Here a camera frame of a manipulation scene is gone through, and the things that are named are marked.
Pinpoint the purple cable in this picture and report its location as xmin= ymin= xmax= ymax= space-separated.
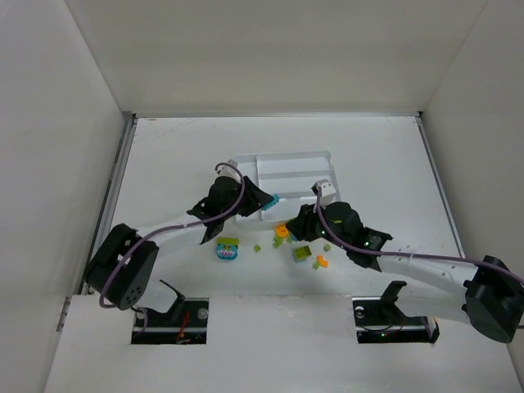
xmin=99 ymin=162 xmax=246 ymax=309
xmin=313 ymin=186 xmax=524 ymax=287

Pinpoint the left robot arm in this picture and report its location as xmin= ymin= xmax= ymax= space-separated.
xmin=84 ymin=176 xmax=278 ymax=314

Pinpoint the white compartment tray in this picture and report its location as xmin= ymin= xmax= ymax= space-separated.
xmin=233 ymin=151 xmax=341 ymax=230

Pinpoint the small orange curved lego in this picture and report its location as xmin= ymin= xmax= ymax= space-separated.
xmin=316 ymin=255 xmax=328 ymax=268

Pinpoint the teal green lego stack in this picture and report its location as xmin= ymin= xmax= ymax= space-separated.
xmin=291 ymin=246 xmax=312 ymax=263

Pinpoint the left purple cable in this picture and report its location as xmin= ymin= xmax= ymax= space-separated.
xmin=99 ymin=162 xmax=246 ymax=309

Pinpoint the orange arch lego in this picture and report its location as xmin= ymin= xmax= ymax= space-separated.
xmin=274 ymin=224 xmax=290 ymax=238

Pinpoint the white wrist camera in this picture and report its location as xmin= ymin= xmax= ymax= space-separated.
xmin=311 ymin=179 xmax=337 ymax=207
xmin=215 ymin=160 xmax=242 ymax=183

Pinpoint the small green lego cluster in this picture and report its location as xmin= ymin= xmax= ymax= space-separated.
xmin=273 ymin=235 xmax=296 ymax=249

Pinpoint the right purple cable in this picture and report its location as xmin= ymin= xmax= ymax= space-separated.
xmin=313 ymin=186 xmax=524 ymax=287

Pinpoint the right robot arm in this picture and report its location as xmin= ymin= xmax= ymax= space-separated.
xmin=286 ymin=201 xmax=523 ymax=343

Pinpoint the frog picture lego block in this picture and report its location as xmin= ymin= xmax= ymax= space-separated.
xmin=215 ymin=237 xmax=239 ymax=261

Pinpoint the long teal lego brick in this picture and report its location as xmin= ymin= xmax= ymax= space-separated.
xmin=261 ymin=193 xmax=280 ymax=211

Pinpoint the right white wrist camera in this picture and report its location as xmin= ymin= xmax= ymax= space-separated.
xmin=311 ymin=179 xmax=337 ymax=207

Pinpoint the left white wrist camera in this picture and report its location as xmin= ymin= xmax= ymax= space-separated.
xmin=215 ymin=160 xmax=242 ymax=183

